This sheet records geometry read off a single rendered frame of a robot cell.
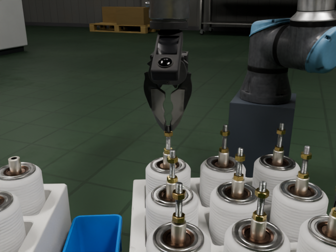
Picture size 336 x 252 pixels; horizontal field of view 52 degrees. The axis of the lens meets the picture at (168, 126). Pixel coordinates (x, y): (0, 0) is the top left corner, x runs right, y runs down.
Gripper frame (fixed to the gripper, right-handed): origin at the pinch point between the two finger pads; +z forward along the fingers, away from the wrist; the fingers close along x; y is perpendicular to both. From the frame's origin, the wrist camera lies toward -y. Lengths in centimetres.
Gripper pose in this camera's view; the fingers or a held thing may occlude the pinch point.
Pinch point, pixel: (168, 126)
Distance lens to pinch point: 68.8
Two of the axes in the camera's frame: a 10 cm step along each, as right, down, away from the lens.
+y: 1.0, -3.4, 9.3
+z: 0.0, 9.4, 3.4
